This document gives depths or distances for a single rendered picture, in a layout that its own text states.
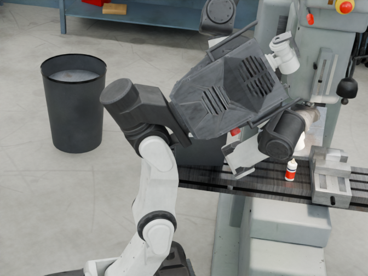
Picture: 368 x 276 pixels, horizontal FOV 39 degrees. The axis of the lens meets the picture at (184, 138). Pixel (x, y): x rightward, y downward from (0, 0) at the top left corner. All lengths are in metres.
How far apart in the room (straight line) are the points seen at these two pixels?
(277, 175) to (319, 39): 0.68
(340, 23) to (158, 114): 0.76
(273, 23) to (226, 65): 1.00
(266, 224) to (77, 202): 1.63
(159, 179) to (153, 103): 0.28
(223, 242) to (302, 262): 0.83
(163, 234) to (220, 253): 1.14
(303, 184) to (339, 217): 1.37
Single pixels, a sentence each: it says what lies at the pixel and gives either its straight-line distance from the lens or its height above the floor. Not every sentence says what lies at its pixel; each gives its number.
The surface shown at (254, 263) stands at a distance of 2.21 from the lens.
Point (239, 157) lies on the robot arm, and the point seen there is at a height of 1.26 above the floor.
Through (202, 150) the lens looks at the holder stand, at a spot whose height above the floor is 0.99.
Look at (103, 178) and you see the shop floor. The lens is 3.73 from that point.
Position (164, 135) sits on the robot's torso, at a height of 1.40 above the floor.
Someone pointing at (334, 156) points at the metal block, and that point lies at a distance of 2.34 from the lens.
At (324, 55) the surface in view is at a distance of 1.99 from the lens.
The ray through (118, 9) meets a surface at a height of 0.28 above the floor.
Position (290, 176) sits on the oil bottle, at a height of 0.93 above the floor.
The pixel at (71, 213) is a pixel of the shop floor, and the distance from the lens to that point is 3.46.
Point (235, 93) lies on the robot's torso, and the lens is 1.49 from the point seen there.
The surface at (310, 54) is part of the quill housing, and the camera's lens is 2.02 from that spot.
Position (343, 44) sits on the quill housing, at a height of 1.57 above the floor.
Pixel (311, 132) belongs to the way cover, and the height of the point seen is 0.95.
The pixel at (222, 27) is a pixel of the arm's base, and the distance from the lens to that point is 1.59.
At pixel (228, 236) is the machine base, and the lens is 3.04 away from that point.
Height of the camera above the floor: 2.27
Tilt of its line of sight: 33 degrees down
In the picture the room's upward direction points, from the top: 5 degrees clockwise
